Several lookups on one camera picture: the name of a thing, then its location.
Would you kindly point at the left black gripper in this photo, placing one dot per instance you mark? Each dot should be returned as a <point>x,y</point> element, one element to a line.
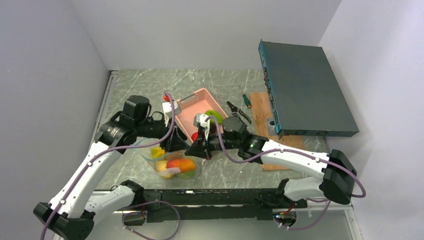
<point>175,141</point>

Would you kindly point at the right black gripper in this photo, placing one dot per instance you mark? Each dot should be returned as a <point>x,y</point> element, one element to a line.
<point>198,149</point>

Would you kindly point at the red cracked fruit toy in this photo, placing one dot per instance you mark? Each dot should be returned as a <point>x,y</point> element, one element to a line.
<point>194,136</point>

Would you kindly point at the orange red mango toy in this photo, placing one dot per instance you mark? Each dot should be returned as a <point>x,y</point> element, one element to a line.
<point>184,164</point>

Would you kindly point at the yellow starfruit toy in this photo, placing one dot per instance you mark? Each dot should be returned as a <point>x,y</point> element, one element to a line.
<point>157,153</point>

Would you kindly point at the clear zip top bag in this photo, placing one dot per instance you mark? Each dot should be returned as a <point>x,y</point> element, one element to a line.
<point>146,156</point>

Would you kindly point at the green cabbage toy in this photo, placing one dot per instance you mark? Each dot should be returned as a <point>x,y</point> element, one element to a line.
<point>187,174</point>

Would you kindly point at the yellow bumpy fruit toy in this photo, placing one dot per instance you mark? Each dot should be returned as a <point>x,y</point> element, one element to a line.
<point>161,166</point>

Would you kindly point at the pink plastic basket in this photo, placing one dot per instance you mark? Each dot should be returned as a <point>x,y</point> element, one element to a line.
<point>199,102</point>

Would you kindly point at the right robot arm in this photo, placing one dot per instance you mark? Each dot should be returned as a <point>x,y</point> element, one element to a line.
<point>330,175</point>

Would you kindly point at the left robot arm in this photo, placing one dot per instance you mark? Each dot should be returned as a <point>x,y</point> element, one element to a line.
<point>71,213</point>

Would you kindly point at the green pepper toy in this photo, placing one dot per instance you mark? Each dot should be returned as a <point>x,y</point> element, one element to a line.
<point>217,115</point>

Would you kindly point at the wooden board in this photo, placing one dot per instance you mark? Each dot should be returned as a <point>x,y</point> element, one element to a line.
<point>262,114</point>

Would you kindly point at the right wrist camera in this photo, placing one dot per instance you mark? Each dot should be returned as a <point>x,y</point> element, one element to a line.
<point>202,120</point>

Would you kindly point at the black handled pliers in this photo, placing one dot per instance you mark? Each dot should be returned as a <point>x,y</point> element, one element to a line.
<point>238,112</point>

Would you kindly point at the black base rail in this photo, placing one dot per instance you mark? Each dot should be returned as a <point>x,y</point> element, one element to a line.
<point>216,204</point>

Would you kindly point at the green handled screwdriver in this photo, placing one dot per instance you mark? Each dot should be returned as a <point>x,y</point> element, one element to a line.
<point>247,101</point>

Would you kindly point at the dark blue network switch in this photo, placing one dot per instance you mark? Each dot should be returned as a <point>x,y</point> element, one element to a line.
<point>304,94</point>

